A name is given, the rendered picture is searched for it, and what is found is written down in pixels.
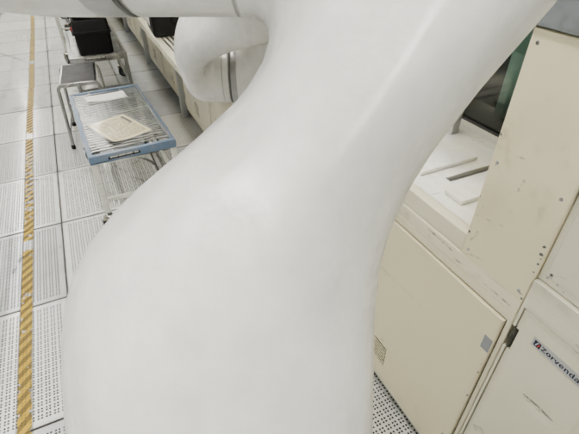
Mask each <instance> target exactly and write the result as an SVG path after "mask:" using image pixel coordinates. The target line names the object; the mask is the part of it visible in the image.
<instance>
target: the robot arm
mask: <svg viewBox="0 0 579 434"><path fill-rule="evenodd" d="M556 1H557V0H0V12H7V13H15V14H22V15H30V16H51V17H179V18H178V21H177V26H176V31H175V35H174V54H175V60H176V63H177V68H178V71H179V73H180V75H181V78H182V79H183V81H184V85H185V87H186V88H187V90H188V92H189V93H190V94H191V95H192V96H193V97H195V99H197V100H200V101H203V102H234V104H233V105H232V106H231V107H230V108H229V109H228V110H226V111H225V112H224V113H223V114H222V115H221V116H220V117H219V118H218V119H217V120H216V121H215V122H214V123H212V124H211V125H210V126H209V127H208V128H207V129H206V130H205V131H204V132H203V133H202V134H201V135H199V136H198V137H197V138H196V139H195V140H194V141H193V142H191V143H190V144H189V145H188V146H187V147H185V148H184V149H183V150H182V151H181V152H180V153H179V154H178V155H177V156H176V157H174V158H173V159H172V160H171V161H170V162H168V163H167V164H166V165H165V166H164V167H162V168H161V169H160V170H159V171H157V172H156V173H155V174H154V175H153V176H152V177H150V178H149V179H148V180H147V181H146V182H144V183H143V184H142V185H141V186H140V187H139V188H137V190H135V192H134V193H133V194H132V195H131V196H129V198H128V199H127V200H126V201H125V202H123V203H122V205H121V206H120V207H118V208H117V209H116V211H114V213H113V214H112V215H111V217H110V218H109V219H108V221H107V222H106V223H105V224H104V226H103V227H102V228H101V230H100V231H99V232H98V234H97V235H96V236H95V238H94V239H93V240H91V242H90V243H89V245H88V247H87V249H86V251H85V253H84V255H83V256H82V258H81V260H80V262H79V264H78V267H77V268H76V270H75V272H74V273H73V277H72V282H71V285H70V288H69V292H68V295H67V298H66V302H65V310H64V318H63V326H62V334H61V386H62V398H63V411H64V424H65V434H372V429H373V375H374V341H375V315H376V304H377V287H378V279H379V270H380V266H381V262H382V259H383V254H384V250H385V246H386V243H387V240H388V237H389V234H390V231H391V229H392V226H393V225H394V222H395V218H396V216H397V214H398V211H399V209H400V207H401V205H402V204H403V202H404V200H405V198H406V196H407V194H408V192H409V190H410V188H411V186H412V184H413V182H414V180H415V178H416V177H417V176H418V175H419V173H420V171H421V169H422V168H423V166H424V165H425V163H426V161H427V160H428V159H429V157H430V155H431V154H432V152H433V151H434V149H435V148H436V147H437V145H438V144H439V142H440V141H441V140H442V139H443V138H444V137H445V135H446V134H447V133H448V131H449V130H450V129H451V127H452V126H453V124H454V123H455V122H456V120H457V119H458V118H459V116H460V115H461V114H462V113H463V112H464V110H465V109H466V108H467V106H468V105H469V104H470V102H471V101H472V100H473V98H474V97H475V96H476V94H477V93H478V91H479V90H480V89H481V88H482V87H483V86H484V85H485V84H486V83H487V82H488V80H489V79H490V78H491V77H492V76H493V75H494V73H495V72H496V71H497V70H498V69H499V67H500V66H501V65H502V64H503V63H504V62H505V60H506V59H507V58H508V57H509V56H510V54H511V53H512V52H513V51H514V50H515V49H516V47H517V46H518V45H519V44H520V43H521V42H522V41H523V40H524V39H525V38H526V37H527V35H528V34H529V33H530V32H531V31H532V30H533V28H534V27H535V26H536V25H537V24H538V23H539V22H540V20H541V19H542V18H543V17H544V16H545V15H546V13H547V12H548V11H549V10H550V9H551V8H552V6H553V5H554V4H555V2H556Z"/></svg>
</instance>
